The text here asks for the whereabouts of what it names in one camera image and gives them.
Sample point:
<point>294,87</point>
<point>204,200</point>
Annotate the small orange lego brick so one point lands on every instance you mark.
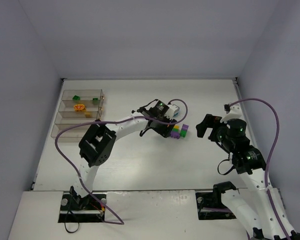
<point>88,115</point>

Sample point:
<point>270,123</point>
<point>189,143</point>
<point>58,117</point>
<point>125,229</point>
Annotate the left base mount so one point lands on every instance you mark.
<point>70,212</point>

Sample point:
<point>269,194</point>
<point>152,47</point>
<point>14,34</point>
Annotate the dark green lego brick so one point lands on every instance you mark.
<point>95,100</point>

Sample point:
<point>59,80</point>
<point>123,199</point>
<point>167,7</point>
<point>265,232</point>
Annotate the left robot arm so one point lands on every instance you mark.
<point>97,144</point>

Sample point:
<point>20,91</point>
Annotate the base mount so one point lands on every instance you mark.
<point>70,212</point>
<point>208,208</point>

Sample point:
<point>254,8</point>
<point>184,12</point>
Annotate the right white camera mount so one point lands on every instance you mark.
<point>232,112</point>

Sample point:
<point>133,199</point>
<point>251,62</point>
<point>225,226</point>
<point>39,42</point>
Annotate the right base mount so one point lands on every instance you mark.
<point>208,208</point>

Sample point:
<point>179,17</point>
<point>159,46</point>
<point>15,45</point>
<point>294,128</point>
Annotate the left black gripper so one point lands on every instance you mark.
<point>165,129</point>

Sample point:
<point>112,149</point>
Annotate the purple lego on green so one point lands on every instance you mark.
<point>184,127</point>

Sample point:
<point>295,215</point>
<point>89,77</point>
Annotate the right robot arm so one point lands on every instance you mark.
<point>267,221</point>

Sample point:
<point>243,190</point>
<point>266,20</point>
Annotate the orange flower lego piece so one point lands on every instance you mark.
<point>79,108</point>

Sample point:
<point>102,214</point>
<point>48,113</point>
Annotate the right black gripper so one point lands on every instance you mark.
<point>213,127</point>

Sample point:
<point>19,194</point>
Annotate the purple lego brick front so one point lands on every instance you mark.
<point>175,134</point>

